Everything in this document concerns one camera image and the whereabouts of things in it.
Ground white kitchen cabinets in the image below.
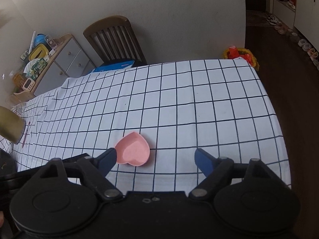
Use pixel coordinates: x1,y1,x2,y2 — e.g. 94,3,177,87
267,0,318,48

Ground small pink heart dish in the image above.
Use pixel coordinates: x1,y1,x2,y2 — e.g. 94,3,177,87
115,132,150,167

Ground red pen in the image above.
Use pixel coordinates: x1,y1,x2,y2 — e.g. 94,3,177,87
22,121,31,148

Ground gold metal container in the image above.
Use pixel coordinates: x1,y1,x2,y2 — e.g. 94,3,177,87
0,106,26,144

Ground blue box on chair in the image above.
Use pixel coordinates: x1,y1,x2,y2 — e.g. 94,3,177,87
91,59,143,73

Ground grey drawer sideboard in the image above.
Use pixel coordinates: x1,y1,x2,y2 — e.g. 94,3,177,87
14,33,96,103

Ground yellow red basket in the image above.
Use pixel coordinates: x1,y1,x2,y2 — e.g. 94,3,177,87
223,46,260,71

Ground wooden chair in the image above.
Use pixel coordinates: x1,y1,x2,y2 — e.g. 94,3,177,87
83,15,147,66

